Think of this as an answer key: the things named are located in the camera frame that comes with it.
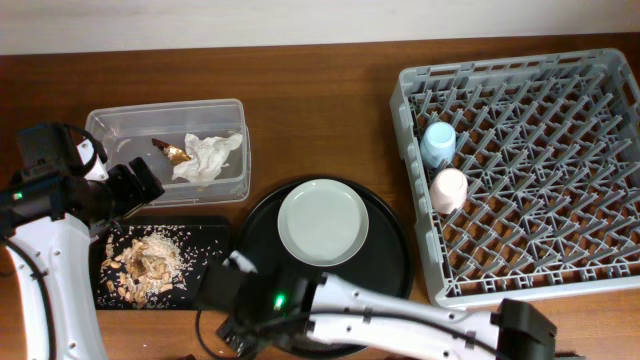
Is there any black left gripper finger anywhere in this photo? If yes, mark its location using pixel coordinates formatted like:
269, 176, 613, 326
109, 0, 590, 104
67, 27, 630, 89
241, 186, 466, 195
107, 164, 144, 213
129, 157, 165, 203

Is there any brown gold coffee wrapper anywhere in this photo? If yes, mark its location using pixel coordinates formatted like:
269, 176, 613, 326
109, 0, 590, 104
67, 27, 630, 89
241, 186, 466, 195
151, 138, 191, 165

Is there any white round plate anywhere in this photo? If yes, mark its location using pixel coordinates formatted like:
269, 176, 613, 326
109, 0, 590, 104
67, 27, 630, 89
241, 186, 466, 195
277, 179, 369, 267

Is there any white napkin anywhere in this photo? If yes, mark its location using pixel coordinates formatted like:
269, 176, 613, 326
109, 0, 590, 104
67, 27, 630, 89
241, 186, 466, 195
172, 133, 243, 183

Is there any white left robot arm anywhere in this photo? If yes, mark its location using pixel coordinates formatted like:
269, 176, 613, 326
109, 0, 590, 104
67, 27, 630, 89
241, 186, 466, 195
1, 123, 164, 359

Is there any grey dishwasher rack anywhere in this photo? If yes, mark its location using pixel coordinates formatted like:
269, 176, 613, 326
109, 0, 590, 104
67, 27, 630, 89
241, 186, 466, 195
390, 48, 639, 308

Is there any light blue plastic cup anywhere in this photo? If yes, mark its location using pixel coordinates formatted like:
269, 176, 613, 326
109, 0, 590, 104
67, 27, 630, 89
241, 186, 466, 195
420, 121, 456, 168

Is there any pink plastic cup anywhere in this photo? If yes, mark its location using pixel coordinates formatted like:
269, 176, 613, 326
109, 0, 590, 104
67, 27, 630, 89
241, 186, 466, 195
429, 168, 468, 215

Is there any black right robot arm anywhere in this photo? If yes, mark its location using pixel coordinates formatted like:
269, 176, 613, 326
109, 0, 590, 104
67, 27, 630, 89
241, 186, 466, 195
194, 261, 557, 359

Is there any food scraps pile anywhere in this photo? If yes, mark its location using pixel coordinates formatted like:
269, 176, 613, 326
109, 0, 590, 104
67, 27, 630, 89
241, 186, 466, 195
98, 224, 226, 310

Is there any black rectangular tray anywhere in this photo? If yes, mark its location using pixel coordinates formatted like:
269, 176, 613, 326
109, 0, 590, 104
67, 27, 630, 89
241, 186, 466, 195
89, 214, 232, 312

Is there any round black serving tray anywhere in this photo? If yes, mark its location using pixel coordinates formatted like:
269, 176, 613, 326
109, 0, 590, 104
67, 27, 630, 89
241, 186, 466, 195
233, 178, 414, 299

